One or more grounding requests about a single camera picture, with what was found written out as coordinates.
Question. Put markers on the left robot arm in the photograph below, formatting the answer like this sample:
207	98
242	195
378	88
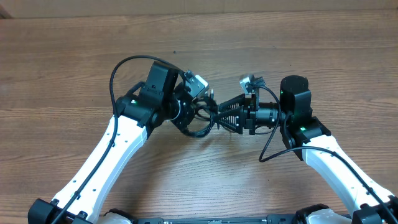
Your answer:
166	95

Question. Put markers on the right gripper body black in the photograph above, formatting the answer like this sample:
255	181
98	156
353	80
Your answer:
249	113

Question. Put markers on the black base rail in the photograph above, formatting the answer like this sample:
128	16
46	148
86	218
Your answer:
270	219

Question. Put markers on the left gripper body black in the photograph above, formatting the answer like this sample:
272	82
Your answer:
185	114

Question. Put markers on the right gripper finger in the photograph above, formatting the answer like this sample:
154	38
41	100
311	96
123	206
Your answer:
231	104
229	117

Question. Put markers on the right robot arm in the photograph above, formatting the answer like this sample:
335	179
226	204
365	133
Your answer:
312	142

